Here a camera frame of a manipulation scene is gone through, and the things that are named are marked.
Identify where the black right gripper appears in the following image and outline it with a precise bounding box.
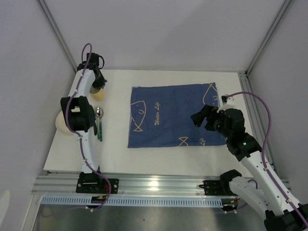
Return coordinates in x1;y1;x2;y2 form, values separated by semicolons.
191;104;231;140

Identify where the cream round plate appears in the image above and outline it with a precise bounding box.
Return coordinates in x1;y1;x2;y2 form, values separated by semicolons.
55;112;73;136

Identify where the blue fish-pattern cloth placemat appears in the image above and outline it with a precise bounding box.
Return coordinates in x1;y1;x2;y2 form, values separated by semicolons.
128;83;225;148

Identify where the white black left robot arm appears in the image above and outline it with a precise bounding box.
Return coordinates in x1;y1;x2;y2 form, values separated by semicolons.
60;52;107;174

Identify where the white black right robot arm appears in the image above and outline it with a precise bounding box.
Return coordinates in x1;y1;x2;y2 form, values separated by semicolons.
191;105;308;231

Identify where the yellow plastic cup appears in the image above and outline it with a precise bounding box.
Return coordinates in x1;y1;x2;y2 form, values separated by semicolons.
90;89;105;101

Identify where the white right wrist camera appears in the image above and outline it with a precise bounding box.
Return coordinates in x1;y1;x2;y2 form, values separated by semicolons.
217;95;236;113

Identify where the metal spoon green handle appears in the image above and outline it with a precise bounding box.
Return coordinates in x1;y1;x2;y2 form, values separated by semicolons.
96;107;103;141

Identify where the aluminium right side rail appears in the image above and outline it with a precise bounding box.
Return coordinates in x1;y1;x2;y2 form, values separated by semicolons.
238;71;281;179

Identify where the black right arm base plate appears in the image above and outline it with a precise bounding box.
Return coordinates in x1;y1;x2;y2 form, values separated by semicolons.
198;180;232;196

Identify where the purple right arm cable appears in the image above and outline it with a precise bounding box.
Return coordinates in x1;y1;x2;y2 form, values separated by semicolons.
221;91;308;231

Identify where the aluminium left corner post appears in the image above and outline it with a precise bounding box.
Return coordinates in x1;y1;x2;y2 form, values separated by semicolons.
36;0;77;72

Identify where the aluminium corner post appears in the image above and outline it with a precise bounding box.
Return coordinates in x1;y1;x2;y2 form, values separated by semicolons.
36;0;77;72
245;0;294;77

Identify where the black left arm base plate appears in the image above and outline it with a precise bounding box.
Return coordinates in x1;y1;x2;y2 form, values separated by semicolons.
76;172;119;194

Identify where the aluminium front mounting rail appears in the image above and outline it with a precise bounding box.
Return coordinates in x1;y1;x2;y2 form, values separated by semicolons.
32;172;219;198

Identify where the white slotted cable duct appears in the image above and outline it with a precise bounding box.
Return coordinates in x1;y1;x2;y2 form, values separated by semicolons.
41;195;223;208

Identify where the aluminium right corner post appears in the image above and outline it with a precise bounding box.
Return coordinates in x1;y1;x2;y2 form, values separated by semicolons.
245;0;294;77

